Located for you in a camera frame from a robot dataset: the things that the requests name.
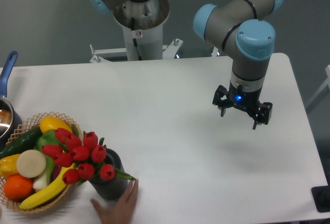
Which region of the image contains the person's hand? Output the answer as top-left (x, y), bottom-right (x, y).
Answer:
top-left (90, 180), bottom-right (139, 224)

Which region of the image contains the yellow lemon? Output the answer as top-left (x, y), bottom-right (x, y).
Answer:
top-left (39, 116), bottom-right (72, 133)

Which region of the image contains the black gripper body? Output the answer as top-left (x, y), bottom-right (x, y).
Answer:
top-left (212, 80), bottom-right (273, 125)

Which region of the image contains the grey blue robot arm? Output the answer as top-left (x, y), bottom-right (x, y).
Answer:
top-left (89, 0), bottom-right (284, 125)

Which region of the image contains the white frame at right edge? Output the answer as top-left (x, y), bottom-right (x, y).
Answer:
top-left (305, 65), bottom-right (329, 114)

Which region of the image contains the yellow bell pepper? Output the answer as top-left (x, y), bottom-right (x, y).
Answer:
top-left (0, 154), bottom-right (20, 179)

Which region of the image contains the dark grey ribbed vase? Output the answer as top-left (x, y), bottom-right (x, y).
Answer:
top-left (89, 148), bottom-right (128, 200)

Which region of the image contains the blue handled saucepan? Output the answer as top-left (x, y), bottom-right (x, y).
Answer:
top-left (1, 51), bottom-right (22, 150)

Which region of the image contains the green cucumber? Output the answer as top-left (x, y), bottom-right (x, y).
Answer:
top-left (1, 126), bottom-right (42, 159)

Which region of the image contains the beige round disc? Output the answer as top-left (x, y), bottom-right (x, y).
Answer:
top-left (16, 149), bottom-right (46, 178)

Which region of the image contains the yellow banana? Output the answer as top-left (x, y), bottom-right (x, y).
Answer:
top-left (19, 163), bottom-right (75, 210)

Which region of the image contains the green white bok choy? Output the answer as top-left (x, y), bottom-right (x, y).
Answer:
top-left (33, 130), bottom-right (59, 192)

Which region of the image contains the black device at table edge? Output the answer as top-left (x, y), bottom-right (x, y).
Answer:
top-left (311, 185), bottom-right (329, 213)

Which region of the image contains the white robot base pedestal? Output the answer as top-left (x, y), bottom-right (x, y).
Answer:
top-left (90, 0), bottom-right (183, 63)

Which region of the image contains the red tulip bouquet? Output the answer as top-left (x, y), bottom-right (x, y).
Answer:
top-left (42, 128), bottom-right (136, 185)

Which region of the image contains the woven wicker basket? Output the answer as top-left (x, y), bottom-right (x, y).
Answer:
top-left (1, 111), bottom-right (83, 215)

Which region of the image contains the orange fruit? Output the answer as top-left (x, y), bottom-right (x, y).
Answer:
top-left (4, 175), bottom-right (33, 200)

